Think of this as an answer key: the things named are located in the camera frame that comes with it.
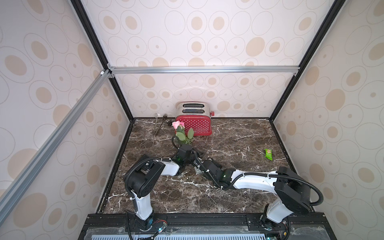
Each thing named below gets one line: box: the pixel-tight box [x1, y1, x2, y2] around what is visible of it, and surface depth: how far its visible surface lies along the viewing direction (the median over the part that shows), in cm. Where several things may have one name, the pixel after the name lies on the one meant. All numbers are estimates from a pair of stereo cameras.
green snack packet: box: [264, 148, 273, 161], surface depth 101 cm
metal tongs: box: [154, 112, 167, 135], surface depth 119 cm
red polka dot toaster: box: [175, 101, 215, 137], surface depth 102 cm
